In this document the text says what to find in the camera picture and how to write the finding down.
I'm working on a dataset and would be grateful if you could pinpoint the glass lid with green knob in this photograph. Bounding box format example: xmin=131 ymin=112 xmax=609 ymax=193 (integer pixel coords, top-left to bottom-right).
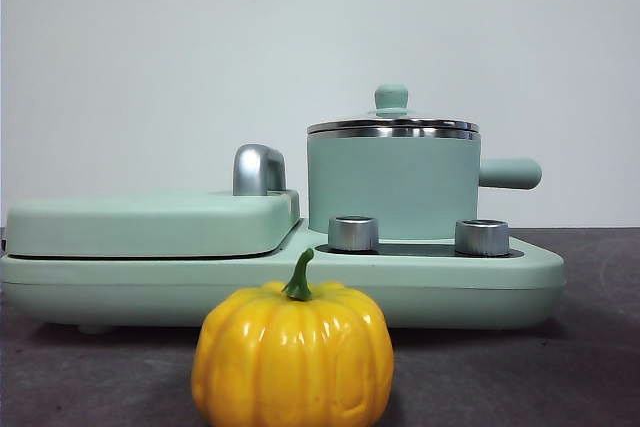
xmin=306 ymin=84 xmax=481 ymax=141

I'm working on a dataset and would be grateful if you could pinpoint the yellow toy pumpkin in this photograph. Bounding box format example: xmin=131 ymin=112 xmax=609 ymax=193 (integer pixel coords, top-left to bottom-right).
xmin=191 ymin=248 xmax=396 ymax=427

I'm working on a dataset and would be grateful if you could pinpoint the silver control knob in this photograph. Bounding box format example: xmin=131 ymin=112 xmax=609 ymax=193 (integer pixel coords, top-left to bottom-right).
xmin=453 ymin=219 xmax=511 ymax=255
xmin=327 ymin=215 xmax=381 ymax=252

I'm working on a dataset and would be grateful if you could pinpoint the mint green griddle cover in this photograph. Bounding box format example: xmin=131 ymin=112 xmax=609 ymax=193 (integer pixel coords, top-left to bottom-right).
xmin=5 ymin=144 xmax=303 ymax=259

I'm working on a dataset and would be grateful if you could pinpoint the mint green breakfast machine base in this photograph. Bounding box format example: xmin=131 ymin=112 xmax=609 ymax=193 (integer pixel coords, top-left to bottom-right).
xmin=0 ymin=241 xmax=567 ymax=336

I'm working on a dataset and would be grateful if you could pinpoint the mint green handled steamer pot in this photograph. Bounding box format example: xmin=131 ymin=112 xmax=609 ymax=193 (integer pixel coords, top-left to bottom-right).
xmin=305 ymin=119 xmax=544 ymax=243

